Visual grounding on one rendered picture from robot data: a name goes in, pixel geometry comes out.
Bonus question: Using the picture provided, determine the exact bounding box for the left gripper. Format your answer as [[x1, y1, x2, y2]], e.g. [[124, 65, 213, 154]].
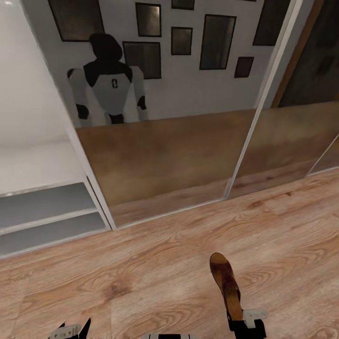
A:
[[60, 318, 91, 339]]

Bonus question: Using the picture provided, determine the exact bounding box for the sandal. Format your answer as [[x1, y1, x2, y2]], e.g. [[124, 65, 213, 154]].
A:
[[210, 253, 243, 321]]

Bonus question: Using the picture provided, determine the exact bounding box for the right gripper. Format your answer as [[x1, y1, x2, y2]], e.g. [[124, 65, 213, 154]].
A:
[[226, 311, 266, 339]]

